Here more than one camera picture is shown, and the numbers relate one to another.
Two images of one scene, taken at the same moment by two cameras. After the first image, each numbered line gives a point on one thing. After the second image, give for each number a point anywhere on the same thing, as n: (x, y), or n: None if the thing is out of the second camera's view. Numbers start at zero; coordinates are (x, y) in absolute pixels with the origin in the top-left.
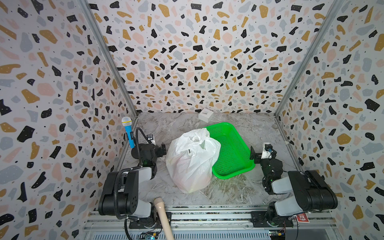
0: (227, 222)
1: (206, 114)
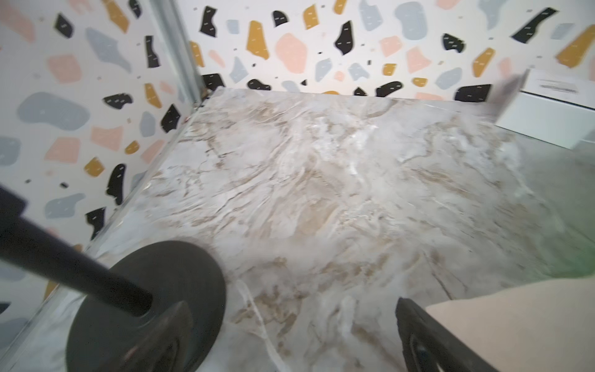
0: None
1: (557, 107)
